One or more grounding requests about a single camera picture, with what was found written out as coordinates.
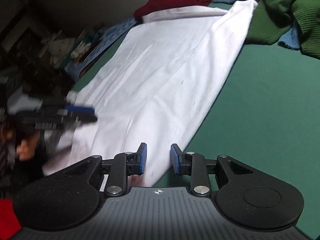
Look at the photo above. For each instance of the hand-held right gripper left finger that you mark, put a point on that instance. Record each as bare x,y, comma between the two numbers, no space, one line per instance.
143,158

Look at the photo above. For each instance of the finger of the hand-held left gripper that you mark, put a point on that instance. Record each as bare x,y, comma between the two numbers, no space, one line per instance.
80,110
86,119

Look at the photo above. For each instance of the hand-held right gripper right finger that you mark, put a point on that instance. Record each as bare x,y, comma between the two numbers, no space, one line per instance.
175,158

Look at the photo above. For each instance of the white T-shirt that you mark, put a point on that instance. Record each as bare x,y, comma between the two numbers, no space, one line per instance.
162,67

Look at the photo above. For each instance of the person's left hand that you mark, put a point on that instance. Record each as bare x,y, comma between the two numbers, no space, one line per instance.
27,147

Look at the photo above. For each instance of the blue patterned towel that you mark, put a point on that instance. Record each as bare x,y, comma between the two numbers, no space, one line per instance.
117,30

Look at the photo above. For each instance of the person's red clothing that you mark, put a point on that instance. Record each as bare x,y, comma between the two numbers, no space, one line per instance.
8,220

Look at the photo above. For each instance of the folded dark red sweater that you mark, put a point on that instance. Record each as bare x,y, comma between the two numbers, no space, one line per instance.
175,0

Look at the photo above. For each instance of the green sweater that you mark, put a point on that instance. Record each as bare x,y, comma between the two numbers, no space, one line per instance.
275,10

